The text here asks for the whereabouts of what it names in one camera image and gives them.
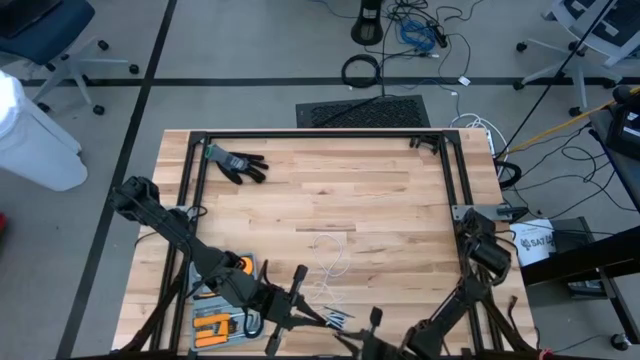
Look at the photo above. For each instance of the white cylindrical bin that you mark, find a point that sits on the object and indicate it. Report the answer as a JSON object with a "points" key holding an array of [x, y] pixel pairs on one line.
{"points": [[35, 145]]}

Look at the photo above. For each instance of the black stand base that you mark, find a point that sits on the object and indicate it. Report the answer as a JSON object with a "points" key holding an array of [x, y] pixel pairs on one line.
{"points": [[367, 25]]}

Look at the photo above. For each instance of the grey tool case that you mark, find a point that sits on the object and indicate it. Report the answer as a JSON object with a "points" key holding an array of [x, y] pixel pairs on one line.
{"points": [[210, 305]]}

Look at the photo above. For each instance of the black grey work glove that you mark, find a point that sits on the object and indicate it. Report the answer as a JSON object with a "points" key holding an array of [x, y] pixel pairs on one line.
{"points": [[235, 165]]}

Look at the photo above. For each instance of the grey mesh office chair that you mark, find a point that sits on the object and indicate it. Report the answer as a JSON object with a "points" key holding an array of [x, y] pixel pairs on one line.
{"points": [[595, 35]]}

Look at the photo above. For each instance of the black side table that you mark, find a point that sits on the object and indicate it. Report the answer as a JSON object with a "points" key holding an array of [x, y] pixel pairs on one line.
{"points": [[575, 260]]}

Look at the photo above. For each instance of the grey metal mounting plate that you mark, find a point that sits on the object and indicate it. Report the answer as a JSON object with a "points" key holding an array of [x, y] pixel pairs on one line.
{"points": [[460, 211]]}

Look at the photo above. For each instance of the small black clamp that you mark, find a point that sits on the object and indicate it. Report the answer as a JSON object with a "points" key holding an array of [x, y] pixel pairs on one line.
{"points": [[425, 142]]}

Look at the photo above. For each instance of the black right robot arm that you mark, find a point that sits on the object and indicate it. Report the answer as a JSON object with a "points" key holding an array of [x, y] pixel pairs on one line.
{"points": [[487, 250]]}

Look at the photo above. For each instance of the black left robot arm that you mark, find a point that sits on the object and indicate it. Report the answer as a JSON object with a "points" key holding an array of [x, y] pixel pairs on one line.
{"points": [[190, 240]]}

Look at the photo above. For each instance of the small white adapter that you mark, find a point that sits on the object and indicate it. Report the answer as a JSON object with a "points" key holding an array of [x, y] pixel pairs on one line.
{"points": [[464, 80]]}

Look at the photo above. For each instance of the black power strip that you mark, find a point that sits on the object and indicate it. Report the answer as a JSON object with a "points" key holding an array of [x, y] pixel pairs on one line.
{"points": [[439, 36]]}

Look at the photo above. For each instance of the black box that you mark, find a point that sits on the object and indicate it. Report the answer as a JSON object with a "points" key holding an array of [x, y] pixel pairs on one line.
{"points": [[570, 235]]}

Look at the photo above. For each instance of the black table frame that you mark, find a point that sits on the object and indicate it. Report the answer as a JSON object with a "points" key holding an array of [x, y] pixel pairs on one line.
{"points": [[325, 134]]}

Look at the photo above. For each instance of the black electronic device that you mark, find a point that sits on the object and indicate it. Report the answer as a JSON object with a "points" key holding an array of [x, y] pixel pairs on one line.
{"points": [[630, 135]]}

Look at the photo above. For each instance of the orange tape measure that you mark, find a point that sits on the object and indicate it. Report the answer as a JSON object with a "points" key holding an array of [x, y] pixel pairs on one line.
{"points": [[246, 265]]}

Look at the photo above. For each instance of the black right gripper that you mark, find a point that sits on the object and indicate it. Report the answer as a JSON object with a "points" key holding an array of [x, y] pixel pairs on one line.
{"points": [[375, 342]]}

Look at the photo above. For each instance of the blue office chair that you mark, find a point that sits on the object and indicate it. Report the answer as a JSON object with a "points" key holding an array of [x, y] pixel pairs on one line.
{"points": [[45, 30]]}

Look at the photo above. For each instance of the black caster wheel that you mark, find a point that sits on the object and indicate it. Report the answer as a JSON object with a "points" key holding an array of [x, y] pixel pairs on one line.
{"points": [[620, 341]]}

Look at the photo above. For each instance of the white printed box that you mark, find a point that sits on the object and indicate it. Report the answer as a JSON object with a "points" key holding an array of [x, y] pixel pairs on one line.
{"points": [[532, 242]]}

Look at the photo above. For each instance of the black floor vent mat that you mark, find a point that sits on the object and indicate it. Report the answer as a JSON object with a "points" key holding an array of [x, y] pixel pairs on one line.
{"points": [[365, 112]]}

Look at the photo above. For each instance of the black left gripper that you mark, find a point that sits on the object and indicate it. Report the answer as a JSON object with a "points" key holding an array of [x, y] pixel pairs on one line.
{"points": [[280, 310]]}

